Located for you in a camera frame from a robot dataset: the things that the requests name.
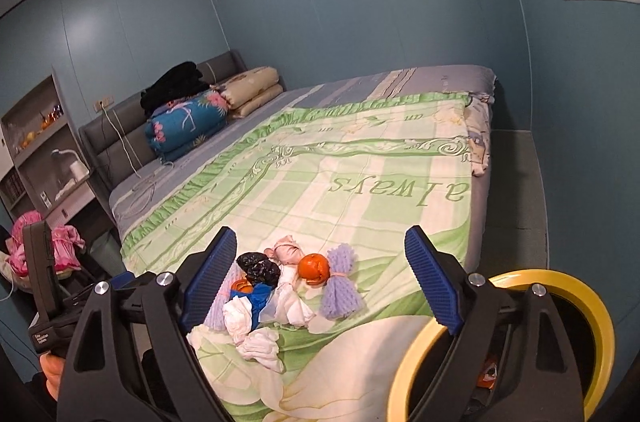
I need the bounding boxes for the yellow rimmed black bin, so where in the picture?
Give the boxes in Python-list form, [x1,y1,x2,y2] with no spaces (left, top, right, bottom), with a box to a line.
[387,269,616,422]

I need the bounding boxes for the green waste basket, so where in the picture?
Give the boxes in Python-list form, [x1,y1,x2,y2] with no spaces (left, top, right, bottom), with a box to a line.
[90,232,123,273]

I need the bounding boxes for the white shelf unit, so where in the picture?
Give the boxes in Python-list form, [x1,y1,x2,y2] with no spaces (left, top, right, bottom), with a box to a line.
[0,75,98,223]

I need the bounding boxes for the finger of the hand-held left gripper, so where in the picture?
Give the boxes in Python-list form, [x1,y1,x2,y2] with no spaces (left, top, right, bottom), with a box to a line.
[109,272,141,294]

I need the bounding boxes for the black plastic bag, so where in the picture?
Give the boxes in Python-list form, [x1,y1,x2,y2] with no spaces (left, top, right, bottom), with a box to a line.
[236,252,281,288]

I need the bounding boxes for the orange glass ornaments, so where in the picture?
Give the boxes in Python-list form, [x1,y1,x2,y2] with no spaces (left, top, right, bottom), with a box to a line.
[40,102,65,128]

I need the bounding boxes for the green checked blanket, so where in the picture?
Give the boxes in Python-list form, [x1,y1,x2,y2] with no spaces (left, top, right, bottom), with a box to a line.
[120,95,476,422]

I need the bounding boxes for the purple foam fruit net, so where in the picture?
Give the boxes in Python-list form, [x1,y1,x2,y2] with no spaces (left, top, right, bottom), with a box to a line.
[320,243,362,321]
[202,262,246,333]

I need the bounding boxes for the blue floral folded quilt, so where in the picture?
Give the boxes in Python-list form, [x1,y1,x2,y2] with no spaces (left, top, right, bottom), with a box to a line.
[145,90,231,163]

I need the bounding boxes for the white tissue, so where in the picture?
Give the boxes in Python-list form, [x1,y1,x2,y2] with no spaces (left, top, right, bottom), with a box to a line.
[240,329,286,373]
[222,297,261,346]
[272,265,316,328]

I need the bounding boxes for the grey upholstered bed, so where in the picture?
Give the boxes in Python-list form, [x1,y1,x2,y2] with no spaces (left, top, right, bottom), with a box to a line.
[77,50,498,303]

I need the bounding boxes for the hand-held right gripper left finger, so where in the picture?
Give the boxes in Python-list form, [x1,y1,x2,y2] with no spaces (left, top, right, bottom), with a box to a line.
[56,226,238,422]

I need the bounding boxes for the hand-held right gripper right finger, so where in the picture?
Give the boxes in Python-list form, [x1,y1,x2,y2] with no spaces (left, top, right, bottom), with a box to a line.
[404,226,587,422]

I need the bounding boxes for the blue plastic bag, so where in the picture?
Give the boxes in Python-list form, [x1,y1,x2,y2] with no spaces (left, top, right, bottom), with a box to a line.
[249,283,277,329]

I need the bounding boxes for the black clothing pile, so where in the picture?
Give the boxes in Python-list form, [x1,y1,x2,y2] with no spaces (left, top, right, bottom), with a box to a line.
[139,61,211,113]

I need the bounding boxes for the white cable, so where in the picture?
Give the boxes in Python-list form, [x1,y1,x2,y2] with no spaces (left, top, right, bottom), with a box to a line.
[100,102,173,223]

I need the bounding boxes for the white desk lamp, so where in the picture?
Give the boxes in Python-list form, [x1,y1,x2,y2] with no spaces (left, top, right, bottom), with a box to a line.
[50,149,91,183]

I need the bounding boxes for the beige folded quilt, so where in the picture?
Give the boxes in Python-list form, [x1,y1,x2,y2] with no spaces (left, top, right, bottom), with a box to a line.
[212,66,285,119]

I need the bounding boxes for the row of dark books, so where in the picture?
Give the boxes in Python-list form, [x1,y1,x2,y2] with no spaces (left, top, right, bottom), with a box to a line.
[0,175,26,208]

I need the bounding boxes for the cartoon print cloth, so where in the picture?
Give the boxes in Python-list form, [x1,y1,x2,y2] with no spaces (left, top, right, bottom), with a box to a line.
[462,95,496,177]

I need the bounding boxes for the person's left hand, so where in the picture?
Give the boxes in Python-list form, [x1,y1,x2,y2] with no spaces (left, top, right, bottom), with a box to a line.
[39,348,67,389]

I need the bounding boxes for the orange snack packet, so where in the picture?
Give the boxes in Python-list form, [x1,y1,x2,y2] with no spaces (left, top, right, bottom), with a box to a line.
[475,354,501,388]

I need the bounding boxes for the pink cloth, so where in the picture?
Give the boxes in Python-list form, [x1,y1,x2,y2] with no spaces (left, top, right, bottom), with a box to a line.
[5,211,86,278]

